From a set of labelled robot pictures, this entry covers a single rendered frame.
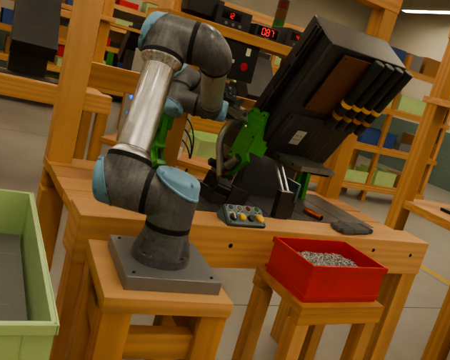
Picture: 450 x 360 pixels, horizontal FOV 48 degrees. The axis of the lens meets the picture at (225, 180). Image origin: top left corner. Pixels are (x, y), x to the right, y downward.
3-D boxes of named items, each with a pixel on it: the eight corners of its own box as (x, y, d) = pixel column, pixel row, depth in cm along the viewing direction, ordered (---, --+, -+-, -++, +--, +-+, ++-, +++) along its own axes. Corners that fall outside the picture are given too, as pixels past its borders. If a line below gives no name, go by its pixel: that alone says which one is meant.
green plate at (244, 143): (256, 171, 191) (283, 122, 189) (241, 162, 187) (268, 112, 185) (242, 162, 201) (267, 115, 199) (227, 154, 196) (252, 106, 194)
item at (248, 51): (251, 84, 208) (261, 48, 205) (216, 75, 200) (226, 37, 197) (237, 79, 219) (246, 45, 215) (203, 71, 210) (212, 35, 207)
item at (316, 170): (333, 179, 186) (336, 171, 186) (299, 173, 178) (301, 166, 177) (276, 151, 219) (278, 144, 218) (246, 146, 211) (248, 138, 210)
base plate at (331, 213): (372, 231, 218) (374, 227, 217) (132, 209, 162) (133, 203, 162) (314, 198, 253) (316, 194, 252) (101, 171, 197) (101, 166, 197)
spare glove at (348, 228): (354, 225, 211) (356, 220, 211) (373, 236, 203) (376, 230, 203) (322, 224, 199) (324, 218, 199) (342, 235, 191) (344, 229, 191)
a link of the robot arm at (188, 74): (161, 79, 175) (168, 59, 178) (185, 95, 181) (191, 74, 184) (173, 74, 169) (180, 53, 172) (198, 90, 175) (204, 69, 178)
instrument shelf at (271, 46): (348, 74, 228) (351, 66, 227) (167, 19, 183) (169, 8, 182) (315, 67, 249) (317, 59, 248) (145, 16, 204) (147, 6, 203)
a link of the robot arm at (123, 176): (141, 211, 119) (203, 13, 131) (81, 194, 119) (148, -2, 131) (146, 218, 131) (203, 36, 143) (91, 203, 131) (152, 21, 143)
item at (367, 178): (419, 210, 809) (471, 70, 760) (298, 192, 694) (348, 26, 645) (396, 198, 856) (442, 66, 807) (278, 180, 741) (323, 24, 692)
